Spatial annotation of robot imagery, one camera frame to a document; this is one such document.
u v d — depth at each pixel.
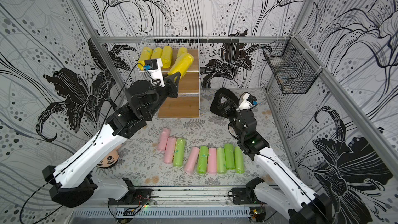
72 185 0.38
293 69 0.88
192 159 0.82
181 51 0.75
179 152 0.84
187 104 1.08
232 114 0.62
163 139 0.89
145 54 0.74
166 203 0.72
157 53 0.75
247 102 0.61
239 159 0.82
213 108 1.10
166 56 0.74
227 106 0.61
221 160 0.81
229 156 0.82
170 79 0.50
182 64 0.59
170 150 0.86
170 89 0.51
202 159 0.81
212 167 0.79
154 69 0.47
